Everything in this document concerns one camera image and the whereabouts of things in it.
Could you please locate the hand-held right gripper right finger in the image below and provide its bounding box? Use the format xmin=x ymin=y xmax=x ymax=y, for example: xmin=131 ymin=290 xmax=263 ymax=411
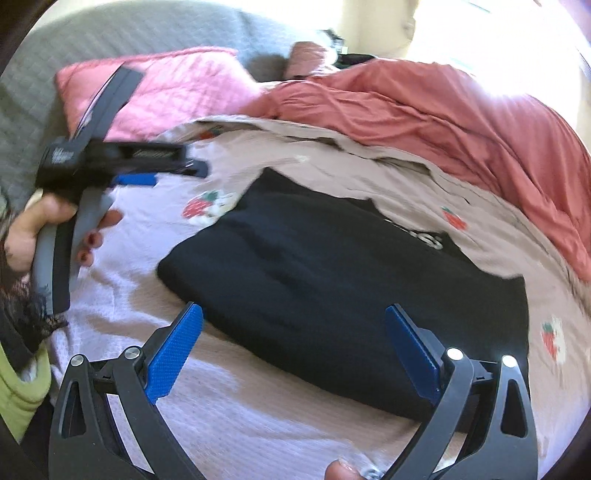
xmin=385 ymin=304 xmax=539 ymax=480

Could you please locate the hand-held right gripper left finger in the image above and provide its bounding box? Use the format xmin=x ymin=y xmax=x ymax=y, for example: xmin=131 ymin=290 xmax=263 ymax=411
xmin=48 ymin=302 xmax=206 ymax=480

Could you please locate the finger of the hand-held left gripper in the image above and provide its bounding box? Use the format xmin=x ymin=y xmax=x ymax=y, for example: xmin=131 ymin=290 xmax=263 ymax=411
xmin=182 ymin=158 xmax=209 ymax=180
xmin=113 ymin=174 xmax=158 ymax=188

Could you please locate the black sweater with orange patches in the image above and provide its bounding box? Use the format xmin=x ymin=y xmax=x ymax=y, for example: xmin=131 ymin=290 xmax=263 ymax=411
xmin=157 ymin=167 xmax=531 ymax=422

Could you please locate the person's left forearm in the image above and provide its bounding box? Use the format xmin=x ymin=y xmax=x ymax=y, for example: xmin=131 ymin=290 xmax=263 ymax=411
xmin=0 ymin=258 xmax=68 ymax=344

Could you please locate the person's left hand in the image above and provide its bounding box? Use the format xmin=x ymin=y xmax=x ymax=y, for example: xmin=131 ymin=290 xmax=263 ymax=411
xmin=7 ymin=191 xmax=124 ymax=274

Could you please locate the person's right hand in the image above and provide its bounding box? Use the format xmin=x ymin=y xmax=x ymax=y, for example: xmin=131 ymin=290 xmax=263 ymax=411
xmin=323 ymin=458 xmax=366 ymax=480

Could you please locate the pink quilted pillow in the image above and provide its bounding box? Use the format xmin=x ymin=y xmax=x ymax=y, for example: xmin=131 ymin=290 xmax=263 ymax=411
xmin=55 ymin=46 xmax=274 ymax=143

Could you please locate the beige strawberry printed blanket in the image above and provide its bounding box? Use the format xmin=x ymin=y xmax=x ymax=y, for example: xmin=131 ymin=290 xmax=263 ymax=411
xmin=46 ymin=115 xmax=591 ymax=480

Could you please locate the grey quilted headboard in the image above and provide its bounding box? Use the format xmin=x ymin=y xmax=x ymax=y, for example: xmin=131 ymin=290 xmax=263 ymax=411
xmin=0 ymin=7 xmax=296 ymax=210

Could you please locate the brown pillow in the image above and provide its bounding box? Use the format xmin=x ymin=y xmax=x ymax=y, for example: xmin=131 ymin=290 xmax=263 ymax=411
xmin=285 ymin=41 xmax=345 ymax=80

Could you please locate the person's green clothing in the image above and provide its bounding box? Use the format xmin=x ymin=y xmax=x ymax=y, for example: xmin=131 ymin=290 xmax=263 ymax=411
xmin=0 ymin=342 xmax=52 ymax=445

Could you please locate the dark cloth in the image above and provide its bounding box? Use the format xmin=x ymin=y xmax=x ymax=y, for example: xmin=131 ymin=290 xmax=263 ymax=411
xmin=335 ymin=52 xmax=377 ymax=66

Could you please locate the salmon red duvet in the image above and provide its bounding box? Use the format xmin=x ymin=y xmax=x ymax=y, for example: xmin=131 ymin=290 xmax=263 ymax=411
xmin=240 ymin=58 xmax=591 ymax=283

